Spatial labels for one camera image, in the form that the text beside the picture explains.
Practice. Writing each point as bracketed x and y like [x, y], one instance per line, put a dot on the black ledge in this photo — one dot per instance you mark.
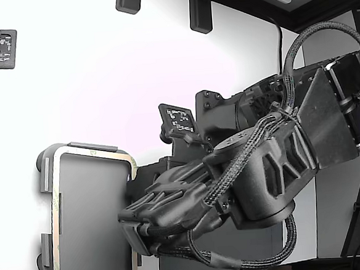
[313, 11]

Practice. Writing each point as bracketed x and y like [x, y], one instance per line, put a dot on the gray box with tabs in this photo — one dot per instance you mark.
[89, 209]

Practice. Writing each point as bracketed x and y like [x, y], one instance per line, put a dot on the black marker board on gripper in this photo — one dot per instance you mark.
[180, 119]

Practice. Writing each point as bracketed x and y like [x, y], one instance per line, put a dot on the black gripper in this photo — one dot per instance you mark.
[177, 190]

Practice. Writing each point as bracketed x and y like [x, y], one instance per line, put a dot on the thin rectangular frame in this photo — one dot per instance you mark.
[55, 218]

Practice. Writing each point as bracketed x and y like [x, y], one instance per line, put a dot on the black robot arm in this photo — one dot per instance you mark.
[321, 125]

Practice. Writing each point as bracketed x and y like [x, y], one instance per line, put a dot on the black marker board on camera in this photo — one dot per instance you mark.
[7, 49]

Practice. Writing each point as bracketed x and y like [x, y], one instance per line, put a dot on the large black bracket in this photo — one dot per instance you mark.
[200, 16]

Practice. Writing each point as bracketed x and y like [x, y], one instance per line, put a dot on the small black bracket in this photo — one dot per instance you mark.
[128, 1]

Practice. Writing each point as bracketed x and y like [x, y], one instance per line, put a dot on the flat gray plate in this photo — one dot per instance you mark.
[174, 268]

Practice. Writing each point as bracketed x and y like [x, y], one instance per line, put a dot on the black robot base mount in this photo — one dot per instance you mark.
[216, 117]

